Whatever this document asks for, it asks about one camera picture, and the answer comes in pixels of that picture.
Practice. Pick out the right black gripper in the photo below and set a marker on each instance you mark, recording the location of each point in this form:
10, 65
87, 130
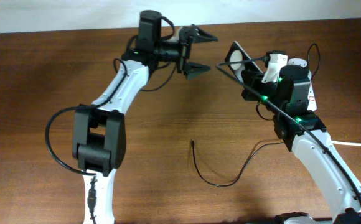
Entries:
251, 82

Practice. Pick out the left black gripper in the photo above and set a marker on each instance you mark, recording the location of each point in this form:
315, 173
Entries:
187, 50

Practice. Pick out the black smartphone with lit screen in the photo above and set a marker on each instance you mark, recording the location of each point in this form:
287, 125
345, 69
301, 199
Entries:
242, 65

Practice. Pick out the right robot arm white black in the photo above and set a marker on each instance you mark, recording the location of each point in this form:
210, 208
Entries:
306, 136

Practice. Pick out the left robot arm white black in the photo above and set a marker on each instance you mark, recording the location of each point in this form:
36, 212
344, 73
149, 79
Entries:
99, 136

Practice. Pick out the white power strip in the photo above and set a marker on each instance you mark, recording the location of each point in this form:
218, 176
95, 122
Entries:
311, 98

